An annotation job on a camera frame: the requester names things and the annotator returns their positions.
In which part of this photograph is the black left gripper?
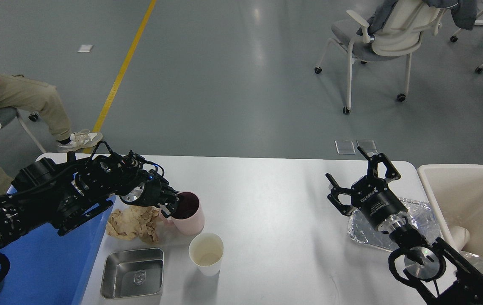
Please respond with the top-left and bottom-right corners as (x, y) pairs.
(121, 178), (181, 219)

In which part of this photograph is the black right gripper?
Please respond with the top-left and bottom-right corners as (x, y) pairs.
(325, 146), (408, 232)

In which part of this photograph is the pink mug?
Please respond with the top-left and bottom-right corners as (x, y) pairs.
(159, 191), (205, 236)

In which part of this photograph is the square stainless steel tray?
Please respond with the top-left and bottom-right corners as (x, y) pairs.
(100, 248), (164, 299)

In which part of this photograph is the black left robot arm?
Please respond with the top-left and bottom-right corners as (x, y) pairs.
(0, 146), (181, 284)

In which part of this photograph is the crumpled brown paper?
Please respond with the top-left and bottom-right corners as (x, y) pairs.
(105, 206), (161, 244)

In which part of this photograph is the right floor outlet plate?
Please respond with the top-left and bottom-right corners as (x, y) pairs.
(356, 139), (378, 154)

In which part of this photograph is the floor outlet plate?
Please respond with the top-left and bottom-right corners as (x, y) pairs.
(335, 140), (357, 155)
(356, 139), (378, 154)

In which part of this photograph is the left floor outlet plate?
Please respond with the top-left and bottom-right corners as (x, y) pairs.
(335, 140), (357, 155)

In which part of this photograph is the aluminium foil tray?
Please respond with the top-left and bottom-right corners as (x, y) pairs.
(347, 197), (442, 252)

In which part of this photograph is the white paper cup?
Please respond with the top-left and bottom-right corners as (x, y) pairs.
(188, 233), (224, 277)

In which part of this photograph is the beige plastic bin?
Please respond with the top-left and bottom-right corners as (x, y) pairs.
(417, 164), (483, 257)

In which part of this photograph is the blue plastic tray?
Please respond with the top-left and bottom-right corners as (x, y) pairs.
(0, 208), (112, 305)

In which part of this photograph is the seated person in khaki trousers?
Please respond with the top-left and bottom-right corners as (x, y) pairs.
(0, 20), (103, 195)

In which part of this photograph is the white grey office chair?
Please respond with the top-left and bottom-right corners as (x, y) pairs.
(314, 0), (446, 115)

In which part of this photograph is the grey chair of person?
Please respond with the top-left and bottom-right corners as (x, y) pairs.
(0, 107), (47, 154)

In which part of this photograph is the grey jacket on chair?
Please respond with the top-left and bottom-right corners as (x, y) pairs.
(358, 0), (479, 36)

